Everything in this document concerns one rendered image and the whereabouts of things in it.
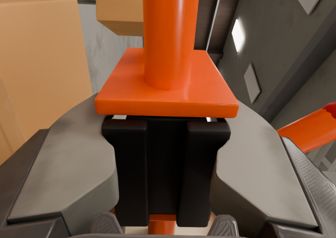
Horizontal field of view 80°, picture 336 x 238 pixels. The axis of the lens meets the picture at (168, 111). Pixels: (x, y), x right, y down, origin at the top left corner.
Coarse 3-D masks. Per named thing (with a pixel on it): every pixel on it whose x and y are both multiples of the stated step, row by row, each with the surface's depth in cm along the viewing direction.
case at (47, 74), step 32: (0, 0) 18; (32, 0) 20; (64, 0) 25; (0, 32) 16; (32, 32) 19; (64, 32) 25; (0, 64) 16; (32, 64) 19; (64, 64) 26; (0, 96) 16; (32, 96) 20; (64, 96) 26; (0, 128) 16; (32, 128) 20; (0, 160) 16
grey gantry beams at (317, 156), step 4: (328, 144) 255; (316, 148) 264; (320, 148) 258; (324, 148) 258; (328, 148) 258; (312, 152) 271; (316, 152) 264; (320, 152) 262; (324, 152) 262; (308, 156) 278; (312, 156) 271; (316, 156) 266; (320, 156) 266; (312, 160) 271; (316, 160) 270; (320, 160) 270; (324, 160) 272; (316, 164) 274; (320, 164) 272; (324, 164) 266; (328, 164) 266; (320, 168) 272; (324, 168) 265; (328, 168) 260
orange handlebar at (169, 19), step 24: (144, 0) 8; (168, 0) 7; (192, 0) 7; (144, 24) 8; (168, 24) 7; (192, 24) 8; (144, 48) 9; (168, 48) 8; (192, 48) 9; (144, 72) 9; (168, 72) 8
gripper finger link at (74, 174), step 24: (72, 120) 9; (96, 120) 9; (48, 144) 7; (72, 144) 7; (96, 144) 7; (48, 168) 6; (72, 168) 6; (96, 168) 7; (24, 192) 6; (48, 192) 6; (72, 192) 6; (96, 192) 6; (24, 216) 5; (48, 216) 5; (72, 216) 6
